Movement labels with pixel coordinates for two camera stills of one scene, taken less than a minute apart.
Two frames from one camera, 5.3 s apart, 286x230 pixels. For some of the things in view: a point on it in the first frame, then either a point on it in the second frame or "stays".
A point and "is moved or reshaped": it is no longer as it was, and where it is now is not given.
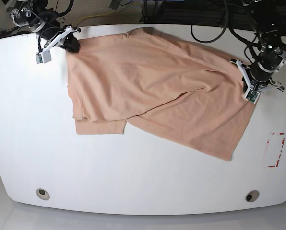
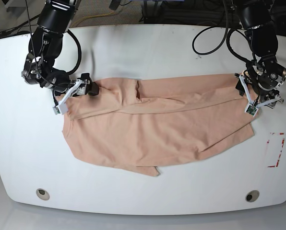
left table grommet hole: [42, 194] stays
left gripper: [71, 44] to [81, 86]
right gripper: [263, 70] to [269, 97]
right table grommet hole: [252, 196] stays
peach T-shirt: [168, 85] is moved or reshaped
